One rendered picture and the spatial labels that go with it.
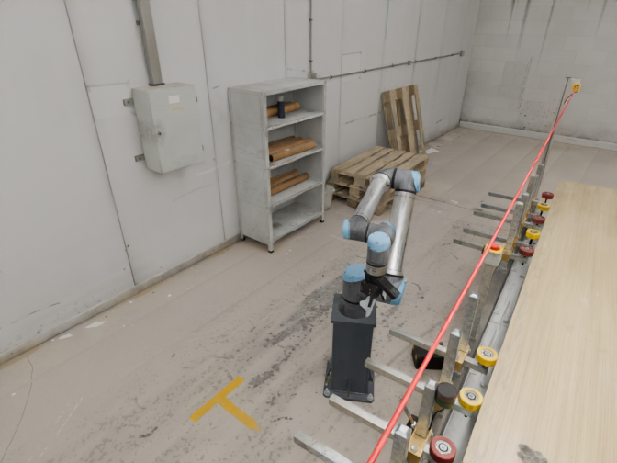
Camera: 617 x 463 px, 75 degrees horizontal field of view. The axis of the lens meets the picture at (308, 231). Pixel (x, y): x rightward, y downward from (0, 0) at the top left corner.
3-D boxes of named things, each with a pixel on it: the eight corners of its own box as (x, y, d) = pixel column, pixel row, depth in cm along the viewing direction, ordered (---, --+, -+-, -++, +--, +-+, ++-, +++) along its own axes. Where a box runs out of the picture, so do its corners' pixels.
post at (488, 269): (465, 339, 199) (484, 262, 178) (467, 333, 203) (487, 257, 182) (475, 343, 197) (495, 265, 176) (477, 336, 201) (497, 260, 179)
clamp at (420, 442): (402, 458, 133) (404, 448, 131) (417, 427, 143) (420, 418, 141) (419, 468, 130) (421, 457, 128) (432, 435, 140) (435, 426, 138)
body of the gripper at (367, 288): (368, 285, 185) (370, 263, 179) (385, 292, 180) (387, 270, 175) (359, 293, 180) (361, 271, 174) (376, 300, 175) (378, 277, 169)
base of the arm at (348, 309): (336, 317, 229) (337, 303, 224) (339, 297, 245) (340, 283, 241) (370, 320, 226) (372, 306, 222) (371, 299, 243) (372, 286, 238)
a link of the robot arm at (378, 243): (393, 232, 169) (387, 243, 160) (390, 258, 175) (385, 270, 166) (371, 229, 172) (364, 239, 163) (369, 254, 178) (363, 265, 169)
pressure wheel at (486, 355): (479, 381, 164) (485, 361, 159) (467, 367, 171) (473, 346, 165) (496, 378, 166) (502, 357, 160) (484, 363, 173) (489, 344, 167)
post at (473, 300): (449, 379, 182) (469, 294, 160) (452, 375, 185) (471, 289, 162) (457, 383, 181) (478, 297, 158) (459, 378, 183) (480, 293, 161)
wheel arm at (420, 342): (387, 335, 187) (388, 328, 185) (391, 332, 190) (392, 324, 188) (486, 377, 166) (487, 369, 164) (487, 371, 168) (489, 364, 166)
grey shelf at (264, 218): (240, 240, 430) (226, 87, 356) (295, 211, 492) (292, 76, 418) (271, 253, 405) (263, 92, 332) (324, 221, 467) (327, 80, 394)
